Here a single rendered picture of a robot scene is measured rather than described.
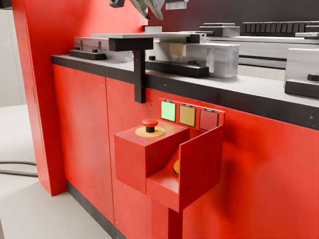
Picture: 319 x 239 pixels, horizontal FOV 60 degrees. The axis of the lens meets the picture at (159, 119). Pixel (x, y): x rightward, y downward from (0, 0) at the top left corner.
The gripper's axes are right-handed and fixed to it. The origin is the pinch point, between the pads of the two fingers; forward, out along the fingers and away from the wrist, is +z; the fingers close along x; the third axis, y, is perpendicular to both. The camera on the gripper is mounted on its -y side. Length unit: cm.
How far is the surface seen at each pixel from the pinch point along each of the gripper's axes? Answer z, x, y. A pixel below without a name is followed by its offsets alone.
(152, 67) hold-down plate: 13.6, 2.4, -9.1
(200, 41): 11.2, -13.0, 2.6
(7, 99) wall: 85, 339, -47
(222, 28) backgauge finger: 20.5, -6.9, 19.4
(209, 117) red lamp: 9.7, -35.7, -23.9
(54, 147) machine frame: 50, 85, -53
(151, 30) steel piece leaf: 2.9, 0.8, -2.5
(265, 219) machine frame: 33, -49, -34
